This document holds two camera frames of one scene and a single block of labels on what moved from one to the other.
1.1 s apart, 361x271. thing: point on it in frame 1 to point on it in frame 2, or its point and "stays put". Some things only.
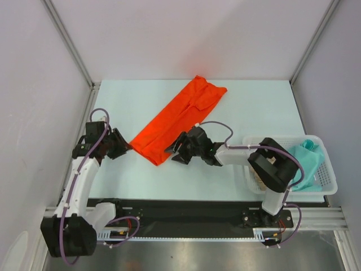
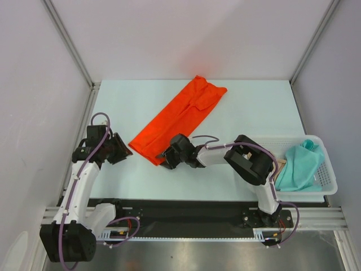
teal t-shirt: x=310 y=156 stays put
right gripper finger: x=174 y=147 to x=163 y=156
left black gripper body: x=113 y=148 stays put
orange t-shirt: x=194 y=104 stays put
